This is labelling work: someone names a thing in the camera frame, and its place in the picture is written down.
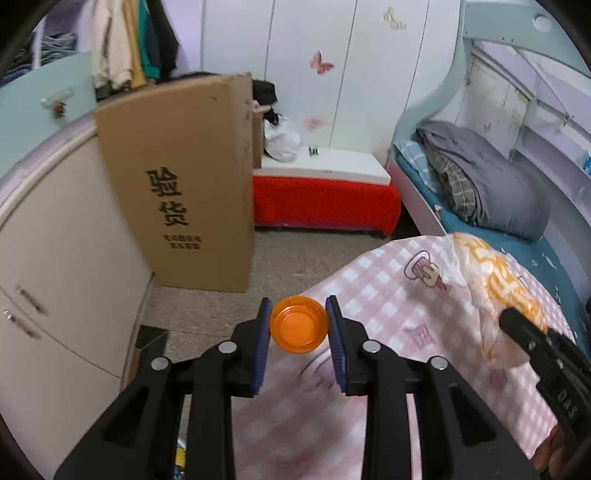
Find orange white plastic bag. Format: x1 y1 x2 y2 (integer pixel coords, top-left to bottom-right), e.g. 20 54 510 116
451 232 549 368

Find orange plastic cap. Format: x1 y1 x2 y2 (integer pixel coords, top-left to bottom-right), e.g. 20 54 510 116
270 296 329 354

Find person's right hand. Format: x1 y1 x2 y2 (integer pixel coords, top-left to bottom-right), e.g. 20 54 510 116
531 425 569 479

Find black floor board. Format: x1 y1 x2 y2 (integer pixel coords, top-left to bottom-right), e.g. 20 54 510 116
122 325 169 387

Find pink checkered bed sheet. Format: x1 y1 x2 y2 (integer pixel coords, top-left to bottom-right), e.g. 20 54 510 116
232 236 556 479

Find beige low cabinet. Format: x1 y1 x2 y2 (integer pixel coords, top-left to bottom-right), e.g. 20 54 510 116
1 115 151 479

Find grey blanket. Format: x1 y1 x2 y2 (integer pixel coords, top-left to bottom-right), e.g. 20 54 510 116
417 120 550 242

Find red bench with white top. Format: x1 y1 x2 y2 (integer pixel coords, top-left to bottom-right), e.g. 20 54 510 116
252 147 402 236

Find tall brown cardboard box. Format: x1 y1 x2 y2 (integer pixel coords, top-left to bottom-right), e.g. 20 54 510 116
94 74 254 292

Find mint green drawer unit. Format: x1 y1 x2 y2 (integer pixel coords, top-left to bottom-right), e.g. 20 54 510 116
0 53 96 173

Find hanging clothes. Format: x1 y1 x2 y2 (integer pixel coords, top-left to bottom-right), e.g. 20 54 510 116
91 0 179 92

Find mint green bed frame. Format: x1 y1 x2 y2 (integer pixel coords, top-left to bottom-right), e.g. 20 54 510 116
385 0 591 324

